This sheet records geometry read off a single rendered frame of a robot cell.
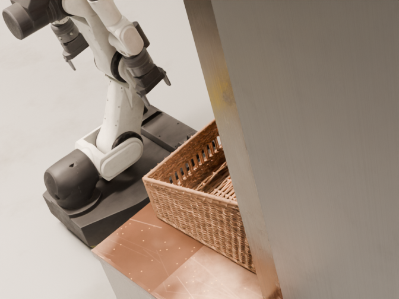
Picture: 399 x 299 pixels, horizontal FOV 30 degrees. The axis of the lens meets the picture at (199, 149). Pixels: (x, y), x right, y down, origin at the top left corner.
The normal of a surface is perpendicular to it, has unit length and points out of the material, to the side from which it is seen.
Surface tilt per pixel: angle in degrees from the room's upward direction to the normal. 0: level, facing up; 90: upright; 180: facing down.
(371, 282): 90
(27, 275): 0
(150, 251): 0
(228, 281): 0
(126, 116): 90
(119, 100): 60
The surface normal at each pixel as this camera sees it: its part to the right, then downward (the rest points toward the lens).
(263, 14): -0.70, 0.57
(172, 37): -0.22, -0.75
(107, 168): 0.63, 0.38
